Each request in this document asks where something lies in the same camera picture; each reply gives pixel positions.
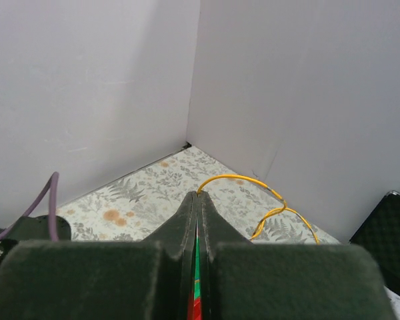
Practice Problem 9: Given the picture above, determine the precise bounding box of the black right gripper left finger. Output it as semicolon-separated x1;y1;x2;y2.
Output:
0;198;197;319

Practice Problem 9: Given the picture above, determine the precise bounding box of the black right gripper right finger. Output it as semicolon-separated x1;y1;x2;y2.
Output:
196;192;395;319

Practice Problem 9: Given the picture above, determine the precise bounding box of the yellow cable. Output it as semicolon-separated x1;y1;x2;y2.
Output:
196;174;321;246

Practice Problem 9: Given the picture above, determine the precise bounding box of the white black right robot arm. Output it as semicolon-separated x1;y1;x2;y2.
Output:
0;192;395;319

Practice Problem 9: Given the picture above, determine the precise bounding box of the green plastic bin right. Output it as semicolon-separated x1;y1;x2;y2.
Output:
194;235;201;300

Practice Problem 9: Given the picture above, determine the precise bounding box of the red plastic bin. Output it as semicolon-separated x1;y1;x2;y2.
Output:
187;292;202;320

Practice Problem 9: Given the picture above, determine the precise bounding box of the floral table mat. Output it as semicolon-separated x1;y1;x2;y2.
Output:
57;147;338;244

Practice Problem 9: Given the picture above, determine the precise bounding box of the black poker chip case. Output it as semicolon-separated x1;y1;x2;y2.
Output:
349;191;400;296

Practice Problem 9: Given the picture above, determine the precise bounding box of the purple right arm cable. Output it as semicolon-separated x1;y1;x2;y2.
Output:
0;171;61;249

